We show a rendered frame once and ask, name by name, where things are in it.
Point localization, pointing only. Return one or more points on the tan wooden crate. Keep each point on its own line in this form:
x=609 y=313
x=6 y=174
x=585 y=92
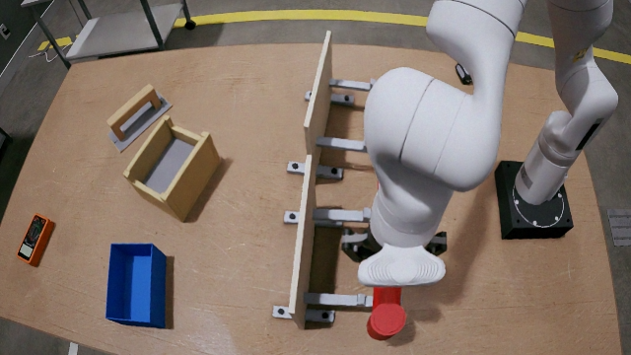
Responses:
x=166 y=152

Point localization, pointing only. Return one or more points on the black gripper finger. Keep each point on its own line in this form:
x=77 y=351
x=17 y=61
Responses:
x=438 y=244
x=352 y=245

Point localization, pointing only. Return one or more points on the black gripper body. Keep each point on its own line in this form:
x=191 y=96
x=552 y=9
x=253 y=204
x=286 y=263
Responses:
x=371 y=243

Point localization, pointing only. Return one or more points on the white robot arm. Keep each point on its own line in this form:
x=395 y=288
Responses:
x=427 y=139

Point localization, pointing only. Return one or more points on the blue open box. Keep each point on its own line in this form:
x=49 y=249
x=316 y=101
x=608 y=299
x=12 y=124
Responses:
x=130 y=275

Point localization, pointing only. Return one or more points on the orange pocket multimeter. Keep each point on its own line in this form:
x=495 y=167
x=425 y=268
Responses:
x=35 y=239

